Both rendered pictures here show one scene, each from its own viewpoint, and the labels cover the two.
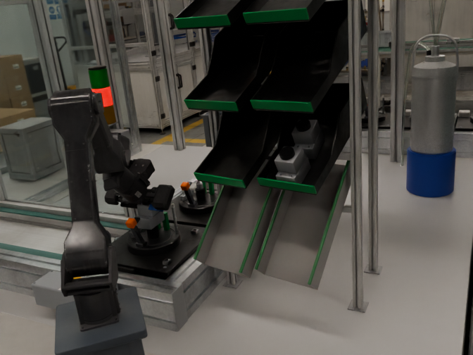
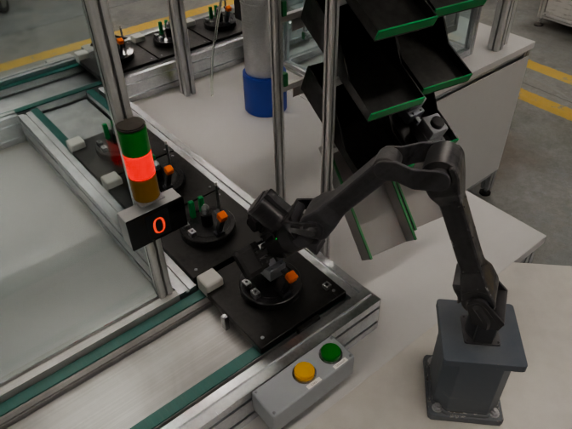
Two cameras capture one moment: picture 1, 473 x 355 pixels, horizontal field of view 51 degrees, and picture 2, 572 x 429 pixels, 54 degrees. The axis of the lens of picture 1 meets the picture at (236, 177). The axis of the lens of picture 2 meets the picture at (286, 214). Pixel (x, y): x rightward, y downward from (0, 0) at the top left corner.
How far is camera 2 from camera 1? 1.33 m
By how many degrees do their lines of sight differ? 59
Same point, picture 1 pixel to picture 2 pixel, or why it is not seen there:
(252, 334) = (408, 282)
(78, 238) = (489, 278)
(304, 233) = not seen: hidden behind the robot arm
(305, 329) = (419, 252)
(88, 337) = (510, 341)
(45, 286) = (291, 401)
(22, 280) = not seen: outside the picture
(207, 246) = (360, 243)
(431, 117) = not seen: hidden behind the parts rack
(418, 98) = (262, 27)
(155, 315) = (361, 332)
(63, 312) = (460, 355)
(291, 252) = (413, 202)
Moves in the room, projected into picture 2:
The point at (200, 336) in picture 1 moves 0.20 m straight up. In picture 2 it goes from (392, 314) to (402, 254)
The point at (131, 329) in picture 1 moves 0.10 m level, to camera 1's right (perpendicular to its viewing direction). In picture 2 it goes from (509, 312) to (514, 277)
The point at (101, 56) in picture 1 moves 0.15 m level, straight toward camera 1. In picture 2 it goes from (127, 105) to (212, 111)
